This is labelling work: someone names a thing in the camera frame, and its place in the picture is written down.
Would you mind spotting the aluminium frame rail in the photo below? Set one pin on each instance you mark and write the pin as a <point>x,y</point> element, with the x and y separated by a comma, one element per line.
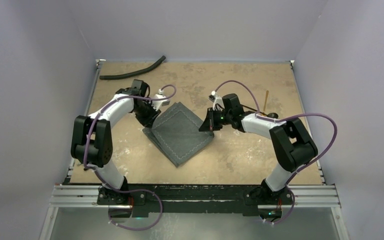
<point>83,196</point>

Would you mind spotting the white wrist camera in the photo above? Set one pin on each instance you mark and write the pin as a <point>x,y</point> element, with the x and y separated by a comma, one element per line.
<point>160,100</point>
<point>217,101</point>

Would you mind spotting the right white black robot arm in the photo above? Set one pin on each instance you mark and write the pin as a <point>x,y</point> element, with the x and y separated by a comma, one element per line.
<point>291,141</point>

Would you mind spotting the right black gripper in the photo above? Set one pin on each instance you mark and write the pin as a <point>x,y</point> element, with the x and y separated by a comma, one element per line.
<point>211,118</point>

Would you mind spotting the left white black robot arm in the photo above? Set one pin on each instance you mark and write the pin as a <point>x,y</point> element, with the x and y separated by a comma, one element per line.
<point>92,142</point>

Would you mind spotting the grey cloth napkin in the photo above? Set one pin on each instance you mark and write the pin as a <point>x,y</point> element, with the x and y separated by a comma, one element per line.
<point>176,134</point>

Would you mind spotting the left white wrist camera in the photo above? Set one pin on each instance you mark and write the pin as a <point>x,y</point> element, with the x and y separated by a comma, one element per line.
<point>160,100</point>

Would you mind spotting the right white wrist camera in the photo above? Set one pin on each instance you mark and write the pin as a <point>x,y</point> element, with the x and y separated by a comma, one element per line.
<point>217,101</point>

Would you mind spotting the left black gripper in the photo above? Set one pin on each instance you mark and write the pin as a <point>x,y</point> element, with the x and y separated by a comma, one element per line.
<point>148,122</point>

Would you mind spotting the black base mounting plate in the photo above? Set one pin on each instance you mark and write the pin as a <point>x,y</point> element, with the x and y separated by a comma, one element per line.
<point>198,199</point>

